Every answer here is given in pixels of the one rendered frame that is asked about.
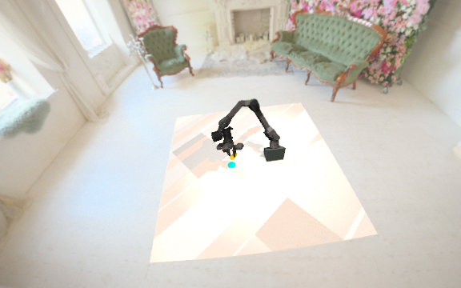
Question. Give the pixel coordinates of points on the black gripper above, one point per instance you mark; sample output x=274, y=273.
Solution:
x=239, y=146

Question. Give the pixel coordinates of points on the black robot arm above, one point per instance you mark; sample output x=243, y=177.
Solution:
x=253, y=104

